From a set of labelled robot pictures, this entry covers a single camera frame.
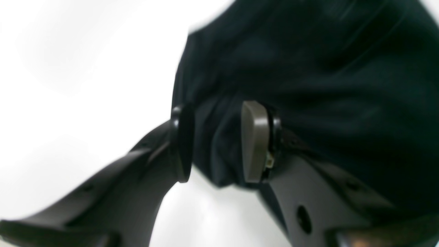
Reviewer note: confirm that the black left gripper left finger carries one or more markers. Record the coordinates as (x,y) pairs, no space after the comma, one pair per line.
(117,206)

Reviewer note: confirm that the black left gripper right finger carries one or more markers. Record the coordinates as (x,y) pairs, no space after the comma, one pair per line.
(323,205)

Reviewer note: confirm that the black T-shirt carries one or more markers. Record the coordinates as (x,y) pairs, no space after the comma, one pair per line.
(356,80)

